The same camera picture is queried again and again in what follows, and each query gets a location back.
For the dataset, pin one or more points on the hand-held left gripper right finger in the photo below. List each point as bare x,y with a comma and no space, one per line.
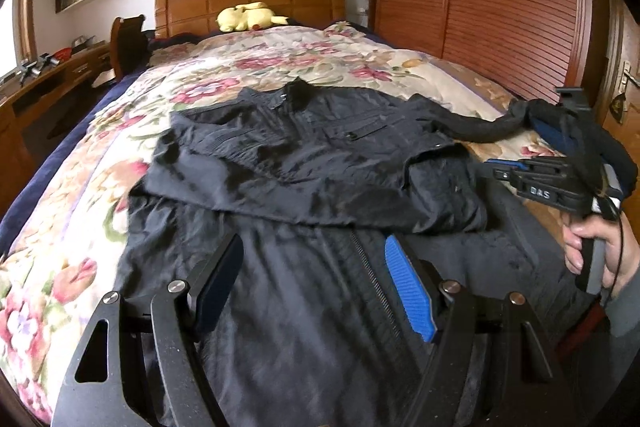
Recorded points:
407,292

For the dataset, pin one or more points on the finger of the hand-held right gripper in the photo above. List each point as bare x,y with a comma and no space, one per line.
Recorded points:
547,134
505,169

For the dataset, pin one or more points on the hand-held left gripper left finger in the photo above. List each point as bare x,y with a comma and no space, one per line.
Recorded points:
220,279

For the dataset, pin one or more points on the black jacket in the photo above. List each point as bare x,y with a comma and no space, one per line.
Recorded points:
310,167

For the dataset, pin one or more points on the person's right hand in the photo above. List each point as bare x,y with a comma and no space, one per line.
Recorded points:
600,227

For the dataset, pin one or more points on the wooden door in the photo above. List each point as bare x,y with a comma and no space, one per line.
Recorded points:
622,32

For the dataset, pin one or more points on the floral blanket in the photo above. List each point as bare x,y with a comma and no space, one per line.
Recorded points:
150,107

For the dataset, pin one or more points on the navy bed sheet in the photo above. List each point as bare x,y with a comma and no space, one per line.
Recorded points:
30,187

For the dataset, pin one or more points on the wooden chair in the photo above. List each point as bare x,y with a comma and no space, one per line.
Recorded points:
127,42

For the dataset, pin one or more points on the wooden desk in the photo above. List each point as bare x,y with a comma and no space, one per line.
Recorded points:
30,107

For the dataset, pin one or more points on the yellow plush toy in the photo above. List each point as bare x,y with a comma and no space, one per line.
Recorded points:
240,18

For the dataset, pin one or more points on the wooden bed headboard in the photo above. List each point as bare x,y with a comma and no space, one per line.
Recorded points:
200,2

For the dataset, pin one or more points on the black metal tool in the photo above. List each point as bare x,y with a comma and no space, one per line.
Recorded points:
37,67

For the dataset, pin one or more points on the window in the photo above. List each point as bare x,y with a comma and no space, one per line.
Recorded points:
10,37

